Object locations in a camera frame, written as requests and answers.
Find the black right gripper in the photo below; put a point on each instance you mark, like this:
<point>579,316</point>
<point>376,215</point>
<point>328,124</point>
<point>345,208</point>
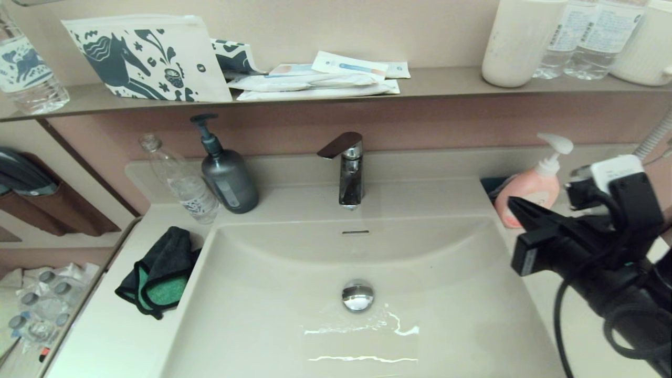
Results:
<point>577,252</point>

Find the chrome sink faucet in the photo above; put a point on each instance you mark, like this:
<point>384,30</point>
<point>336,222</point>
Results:
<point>349,178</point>

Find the grey green microfiber cloth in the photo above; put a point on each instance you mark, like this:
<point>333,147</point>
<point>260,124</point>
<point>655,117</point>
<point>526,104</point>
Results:
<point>161,283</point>

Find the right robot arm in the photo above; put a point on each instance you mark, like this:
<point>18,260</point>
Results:
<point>640,315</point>

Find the beige sink basin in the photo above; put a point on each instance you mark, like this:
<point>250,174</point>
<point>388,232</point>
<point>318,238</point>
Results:
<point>262,315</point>

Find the pink hand soap bottle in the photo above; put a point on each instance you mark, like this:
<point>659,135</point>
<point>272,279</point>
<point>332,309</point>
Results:
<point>530,186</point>

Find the clear water bottle white label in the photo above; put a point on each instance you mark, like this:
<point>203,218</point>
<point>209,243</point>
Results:
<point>558,52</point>
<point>600,47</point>

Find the smooth white tumbler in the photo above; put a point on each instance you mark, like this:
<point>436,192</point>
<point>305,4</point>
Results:
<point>518,47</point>

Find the ribbed white cup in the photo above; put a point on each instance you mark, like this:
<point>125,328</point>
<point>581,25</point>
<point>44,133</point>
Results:
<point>644,52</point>

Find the chrome drain stopper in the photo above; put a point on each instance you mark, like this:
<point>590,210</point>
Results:
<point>358,295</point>

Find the small white sachet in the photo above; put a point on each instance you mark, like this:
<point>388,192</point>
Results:
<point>399,70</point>

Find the white sachet blue stripe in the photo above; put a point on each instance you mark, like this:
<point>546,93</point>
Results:
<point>349,66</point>

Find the long white sachet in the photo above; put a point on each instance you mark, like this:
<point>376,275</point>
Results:
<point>315,93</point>
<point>294,82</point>

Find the pale pink sachet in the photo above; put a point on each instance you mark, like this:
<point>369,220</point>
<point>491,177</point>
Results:
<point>291,69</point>

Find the dark grey pump bottle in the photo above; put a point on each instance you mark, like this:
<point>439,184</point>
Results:
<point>230,184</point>

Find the small blue patterned pouch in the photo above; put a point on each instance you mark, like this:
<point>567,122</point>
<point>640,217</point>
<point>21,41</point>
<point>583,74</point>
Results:
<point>235,56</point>

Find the clear empty plastic bottle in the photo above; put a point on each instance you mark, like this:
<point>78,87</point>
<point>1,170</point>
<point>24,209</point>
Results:
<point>189,191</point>

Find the white pouch blue horse print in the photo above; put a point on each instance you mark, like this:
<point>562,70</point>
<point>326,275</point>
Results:
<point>155,56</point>

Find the brown hair dryer holder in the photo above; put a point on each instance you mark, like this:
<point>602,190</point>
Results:
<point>73,210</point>

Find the shrink-wrapped water bottle pack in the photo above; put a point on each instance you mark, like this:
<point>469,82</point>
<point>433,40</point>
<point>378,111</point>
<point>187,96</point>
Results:
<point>47,304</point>

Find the dark grey hair dryer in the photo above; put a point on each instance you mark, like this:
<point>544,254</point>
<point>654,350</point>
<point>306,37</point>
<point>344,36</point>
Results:
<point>23,173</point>

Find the water bottle blue animal label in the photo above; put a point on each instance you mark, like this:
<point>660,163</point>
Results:
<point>26,68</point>

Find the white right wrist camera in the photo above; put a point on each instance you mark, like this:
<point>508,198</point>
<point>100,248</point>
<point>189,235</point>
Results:
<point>617,170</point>

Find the grey wall shelf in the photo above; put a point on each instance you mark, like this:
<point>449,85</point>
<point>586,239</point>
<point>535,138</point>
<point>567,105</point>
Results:
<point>446,82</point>

